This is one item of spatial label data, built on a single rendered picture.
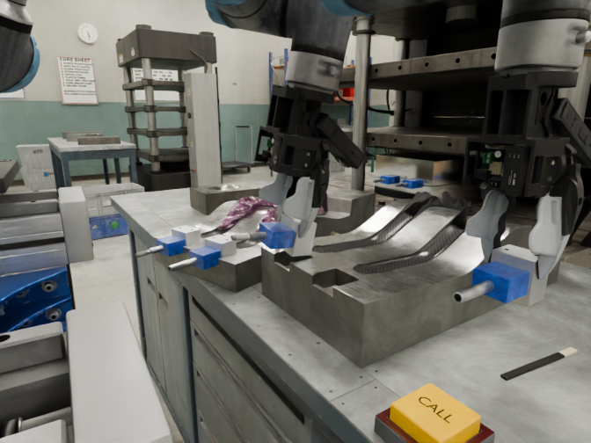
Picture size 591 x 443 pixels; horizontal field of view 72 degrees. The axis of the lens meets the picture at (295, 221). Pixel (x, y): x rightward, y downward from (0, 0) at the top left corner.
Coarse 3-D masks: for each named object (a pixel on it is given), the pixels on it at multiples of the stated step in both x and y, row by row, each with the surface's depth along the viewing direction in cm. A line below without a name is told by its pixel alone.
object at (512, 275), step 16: (496, 256) 47; (512, 256) 46; (528, 256) 45; (480, 272) 45; (496, 272) 44; (512, 272) 44; (528, 272) 44; (464, 288) 42; (480, 288) 43; (496, 288) 44; (512, 288) 43; (528, 288) 45; (544, 288) 46; (528, 304) 45
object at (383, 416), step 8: (376, 416) 40; (384, 416) 40; (392, 424) 39; (480, 424) 39; (400, 432) 38; (480, 432) 38; (488, 432) 38; (408, 440) 37; (472, 440) 37; (480, 440) 37
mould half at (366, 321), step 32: (384, 224) 79; (416, 224) 75; (512, 224) 66; (320, 256) 65; (352, 256) 66; (384, 256) 67; (448, 256) 65; (480, 256) 62; (288, 288) 63; (352, 288) 53; (384, 288) 53; (416, 288) 54; (448, 288) 58; (320, 320) 57; (352, 320) 51; (384, 320) 51; (416, 320) 55; (448, 320) 60; (352, 352) 52; (384, 352) 53
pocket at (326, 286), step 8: (320, 272) 58; (328, 272) 59; (336, 272) 60; (344, 272) 58; (312, 280) 57; (320, 280) 59; (328, 280) 60; (336, 280) 60; (344, 280) 59; (352, 280) 57; (320, 288) 56; (328, 288) 59
